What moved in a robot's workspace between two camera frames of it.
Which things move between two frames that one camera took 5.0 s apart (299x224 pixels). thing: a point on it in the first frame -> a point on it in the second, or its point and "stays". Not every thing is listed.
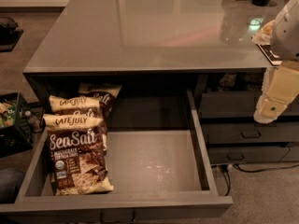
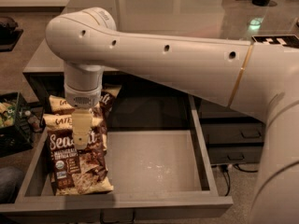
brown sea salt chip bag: x=77 y=154 stays
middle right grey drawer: x=249 y=133 stays
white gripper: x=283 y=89 -> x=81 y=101
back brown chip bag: x=105 y=92 stays
